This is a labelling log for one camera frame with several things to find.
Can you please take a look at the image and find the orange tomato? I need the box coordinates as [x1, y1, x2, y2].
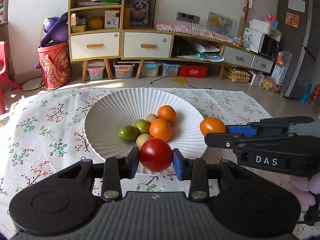
[200, 117, 226, 136]

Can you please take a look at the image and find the green avocado-like fruit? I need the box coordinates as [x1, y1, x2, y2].
[118, 125, 139, 142]

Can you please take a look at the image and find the small tan round fruit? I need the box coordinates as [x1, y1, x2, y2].
[136, 134, 152, 148]

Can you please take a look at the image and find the red tomato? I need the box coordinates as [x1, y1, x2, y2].
[139, 138, 173, 172]

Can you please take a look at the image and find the green lime fruit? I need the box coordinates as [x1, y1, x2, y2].
[134, 119, 149, 134]

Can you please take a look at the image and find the orange mandarin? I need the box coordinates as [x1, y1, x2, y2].
[149, 118, 173, 141]
[157, 105, 176, 125]

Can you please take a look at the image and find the right hand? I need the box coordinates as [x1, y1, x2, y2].
[290, 173, 319, 213]

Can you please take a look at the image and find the white ribbed plate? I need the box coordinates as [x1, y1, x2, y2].
[84, 87, 208, 176]

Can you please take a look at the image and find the red storage box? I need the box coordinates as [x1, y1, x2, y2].
[178, 65, 208, 79]

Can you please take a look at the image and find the white microwave oven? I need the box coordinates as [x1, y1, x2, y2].
[243, 28, 280, 59]

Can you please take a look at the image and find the clear storage bin orange latch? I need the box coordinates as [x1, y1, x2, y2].
[113, 62, 135, 79]

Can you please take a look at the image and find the clear storage bin blue lid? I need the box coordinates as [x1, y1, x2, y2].
[142, 62, 161, 77]

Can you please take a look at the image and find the low curved TV cabinet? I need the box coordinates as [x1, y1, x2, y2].
[153, 20, 274, 74]

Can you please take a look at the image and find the grey refrigerator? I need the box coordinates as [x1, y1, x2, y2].
[277, 0, 319, 99]

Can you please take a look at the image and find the red decorated bucket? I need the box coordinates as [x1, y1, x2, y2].
[37, 42, 72, 89]

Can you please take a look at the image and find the wooden shelf cabinet with drawers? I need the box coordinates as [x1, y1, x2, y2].
[67, 0, 173, 81]

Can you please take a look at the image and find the red plastic chair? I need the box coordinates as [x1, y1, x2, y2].
[0, 41, 24, 115]

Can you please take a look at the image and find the purple exercise ball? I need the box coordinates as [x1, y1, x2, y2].
[40, 12, 68, 47]

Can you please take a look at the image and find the framed cat picture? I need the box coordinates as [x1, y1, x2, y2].
[124, 0, 156, 29]

